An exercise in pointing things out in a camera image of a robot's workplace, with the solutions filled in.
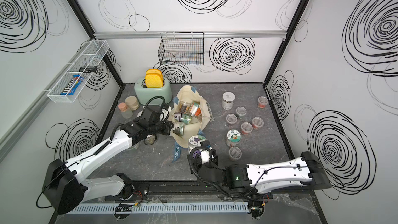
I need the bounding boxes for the black corner frame post left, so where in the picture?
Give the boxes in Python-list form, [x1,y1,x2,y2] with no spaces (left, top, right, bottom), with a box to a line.
[67,0,124,88]

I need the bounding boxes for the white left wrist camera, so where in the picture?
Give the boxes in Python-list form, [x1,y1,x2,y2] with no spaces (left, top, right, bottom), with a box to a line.
[160,106,172,122]

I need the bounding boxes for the white slotted cable duct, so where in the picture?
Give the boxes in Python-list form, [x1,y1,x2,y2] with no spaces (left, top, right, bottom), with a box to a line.
[69,202,249,215]

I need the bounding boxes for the clear lid red seed jar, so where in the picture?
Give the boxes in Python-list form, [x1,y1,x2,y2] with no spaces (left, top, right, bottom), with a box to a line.
[226,114,238,127]

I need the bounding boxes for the grey wall rail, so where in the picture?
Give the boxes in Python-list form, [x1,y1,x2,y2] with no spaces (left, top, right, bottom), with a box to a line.
[94,30,287,39]
[1,38,94,162]

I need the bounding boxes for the mint green toaster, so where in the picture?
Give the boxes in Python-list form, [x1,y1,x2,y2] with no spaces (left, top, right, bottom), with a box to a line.
[134,77,172,105]

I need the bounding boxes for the yellow toast slice back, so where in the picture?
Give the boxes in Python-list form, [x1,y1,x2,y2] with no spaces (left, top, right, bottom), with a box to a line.
[146,69,162,76]

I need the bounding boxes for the red bee label seed jar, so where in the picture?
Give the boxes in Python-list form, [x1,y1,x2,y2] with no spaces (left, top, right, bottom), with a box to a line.
[258,96,268,109]

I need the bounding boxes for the cream canvas bag blue handles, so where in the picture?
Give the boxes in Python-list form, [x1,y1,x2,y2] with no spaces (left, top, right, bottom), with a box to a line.
[168,85,212,161]

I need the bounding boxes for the black wire wall basket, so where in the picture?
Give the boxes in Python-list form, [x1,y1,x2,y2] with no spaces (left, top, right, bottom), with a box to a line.
[158,37,205,65]

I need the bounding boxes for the white wire wall shelf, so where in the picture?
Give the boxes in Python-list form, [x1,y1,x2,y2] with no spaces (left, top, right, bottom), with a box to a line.
[47,39,109,103]

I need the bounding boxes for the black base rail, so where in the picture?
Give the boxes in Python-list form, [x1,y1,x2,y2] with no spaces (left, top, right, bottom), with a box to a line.
[102,178,315,203]

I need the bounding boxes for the blue candy packet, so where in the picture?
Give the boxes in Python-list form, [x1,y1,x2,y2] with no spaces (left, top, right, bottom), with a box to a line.
[60,75,84,96]

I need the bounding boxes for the black corner frame post right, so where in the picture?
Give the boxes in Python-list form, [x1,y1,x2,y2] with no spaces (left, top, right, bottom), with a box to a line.
[263,0,310,87]

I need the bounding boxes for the yellow toast slice front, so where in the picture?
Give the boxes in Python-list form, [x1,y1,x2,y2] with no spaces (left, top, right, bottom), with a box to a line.
[145,73,164,88]

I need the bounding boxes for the beige lid jar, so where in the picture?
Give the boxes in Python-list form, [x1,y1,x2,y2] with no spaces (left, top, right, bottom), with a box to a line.
[124,96,140,111]

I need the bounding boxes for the grey wall rail back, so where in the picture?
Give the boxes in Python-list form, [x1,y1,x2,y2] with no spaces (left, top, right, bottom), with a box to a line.
[94,30,287,39]

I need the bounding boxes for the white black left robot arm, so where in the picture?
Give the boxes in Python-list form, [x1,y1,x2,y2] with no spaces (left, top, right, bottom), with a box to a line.
[40,96,174,215]

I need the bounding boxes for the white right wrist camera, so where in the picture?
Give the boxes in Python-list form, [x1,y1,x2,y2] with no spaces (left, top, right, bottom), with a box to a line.
[201,149,211,164]

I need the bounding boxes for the purple flower label jar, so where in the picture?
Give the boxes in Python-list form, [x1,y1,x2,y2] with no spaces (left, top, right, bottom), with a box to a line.
[188,135,206,151]

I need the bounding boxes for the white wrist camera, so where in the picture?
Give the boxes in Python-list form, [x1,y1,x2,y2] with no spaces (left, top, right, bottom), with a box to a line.
[160,106,172,122]
[201,149,211,164]

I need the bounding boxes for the yellow strip lid seed jar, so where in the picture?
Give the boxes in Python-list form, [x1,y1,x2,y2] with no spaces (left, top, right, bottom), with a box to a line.
[235,106,247,119]

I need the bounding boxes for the black corner frame post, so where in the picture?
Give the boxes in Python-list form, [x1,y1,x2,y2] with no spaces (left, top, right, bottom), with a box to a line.
[263,0,310,87]
[67,0,124,88]

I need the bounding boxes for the pink lid small jar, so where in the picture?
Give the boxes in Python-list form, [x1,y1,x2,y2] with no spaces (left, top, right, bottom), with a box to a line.
[118,102,133,119]

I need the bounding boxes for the silver label jar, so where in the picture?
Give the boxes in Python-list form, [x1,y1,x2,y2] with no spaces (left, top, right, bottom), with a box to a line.
[221,92,235,110]

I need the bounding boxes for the large radish label seed jar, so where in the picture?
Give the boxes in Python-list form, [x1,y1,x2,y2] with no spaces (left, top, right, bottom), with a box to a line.
[226,129,241,148]

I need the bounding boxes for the white orange label jar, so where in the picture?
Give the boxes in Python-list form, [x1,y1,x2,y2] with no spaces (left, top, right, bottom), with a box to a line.
[188,102,202,117]

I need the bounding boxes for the black small box on shelf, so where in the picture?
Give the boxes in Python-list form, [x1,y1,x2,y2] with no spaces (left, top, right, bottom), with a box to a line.
[79,65,97,73]

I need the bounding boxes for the grey wall rail left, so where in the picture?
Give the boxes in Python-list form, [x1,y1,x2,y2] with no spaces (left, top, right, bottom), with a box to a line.
[1,38,94,162]

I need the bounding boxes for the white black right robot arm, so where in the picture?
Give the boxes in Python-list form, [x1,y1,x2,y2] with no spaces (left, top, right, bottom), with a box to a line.
[187,146,332,199]

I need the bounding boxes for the dark label small jar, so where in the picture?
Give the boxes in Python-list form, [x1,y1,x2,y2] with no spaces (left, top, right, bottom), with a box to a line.
[179,101,191,114]

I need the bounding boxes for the yellow toast slice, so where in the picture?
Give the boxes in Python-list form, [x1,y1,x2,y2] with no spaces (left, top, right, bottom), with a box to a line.
[146,69,162,76]
[145,73,164,88]

